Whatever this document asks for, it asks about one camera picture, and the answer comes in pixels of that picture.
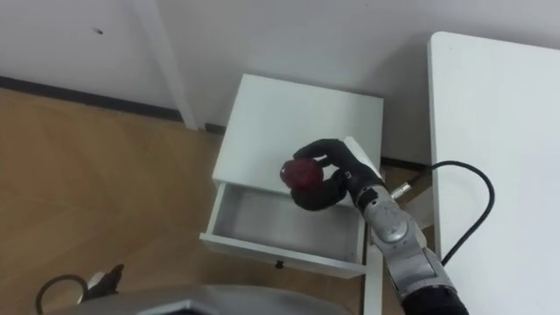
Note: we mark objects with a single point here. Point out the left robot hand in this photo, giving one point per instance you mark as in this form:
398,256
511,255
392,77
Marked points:
106,282

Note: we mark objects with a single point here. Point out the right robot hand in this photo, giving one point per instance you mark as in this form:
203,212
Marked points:
350,168

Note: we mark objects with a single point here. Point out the red apple soft toy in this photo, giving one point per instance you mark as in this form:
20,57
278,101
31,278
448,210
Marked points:
303,174

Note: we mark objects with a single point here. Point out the white bedside cabinet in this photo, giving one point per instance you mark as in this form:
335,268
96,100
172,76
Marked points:
297,131

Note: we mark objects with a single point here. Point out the open white drawer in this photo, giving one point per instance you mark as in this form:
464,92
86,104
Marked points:
284,227

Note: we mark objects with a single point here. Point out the robot body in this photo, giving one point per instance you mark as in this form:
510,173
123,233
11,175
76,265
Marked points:
201,302

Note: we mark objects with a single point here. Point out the white desk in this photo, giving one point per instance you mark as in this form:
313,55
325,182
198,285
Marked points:
499,175

